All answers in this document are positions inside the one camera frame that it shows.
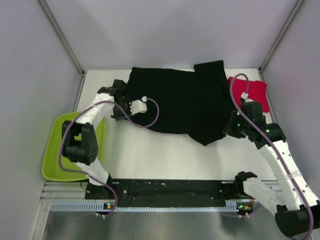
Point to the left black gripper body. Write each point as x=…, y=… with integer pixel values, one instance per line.
x=117, y=112

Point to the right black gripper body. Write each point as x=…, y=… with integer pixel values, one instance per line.
x=235, y=127

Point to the black t shirt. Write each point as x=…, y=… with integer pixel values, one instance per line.
x=195, y=103

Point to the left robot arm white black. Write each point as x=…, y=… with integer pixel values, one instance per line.
x=79, y=143

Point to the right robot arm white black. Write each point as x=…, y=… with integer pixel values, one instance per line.
x=297, y=209

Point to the folded red t shirt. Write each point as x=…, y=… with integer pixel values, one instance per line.
x=257, y=92

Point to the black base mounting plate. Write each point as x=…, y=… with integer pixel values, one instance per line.
x=169, y=193

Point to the lime green plastic bin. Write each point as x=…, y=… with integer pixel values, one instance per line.
x=51, y=170

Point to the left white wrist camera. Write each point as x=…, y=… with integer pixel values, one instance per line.
x=138, y=106

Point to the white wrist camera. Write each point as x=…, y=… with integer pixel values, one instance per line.
x=138, y=106
x=244, y=98

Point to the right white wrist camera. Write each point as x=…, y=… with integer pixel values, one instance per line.
x=244, y=98

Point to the left aluminium frame post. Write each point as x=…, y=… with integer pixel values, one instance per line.
x=60, y=36

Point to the aluminium frame post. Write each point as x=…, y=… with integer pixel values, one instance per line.
x=60, y=36
x=282, y=33

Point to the grey slotted cable duct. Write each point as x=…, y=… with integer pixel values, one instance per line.
x=230, y=207

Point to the right aluminium frame post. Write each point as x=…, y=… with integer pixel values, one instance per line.
x=282, y=33

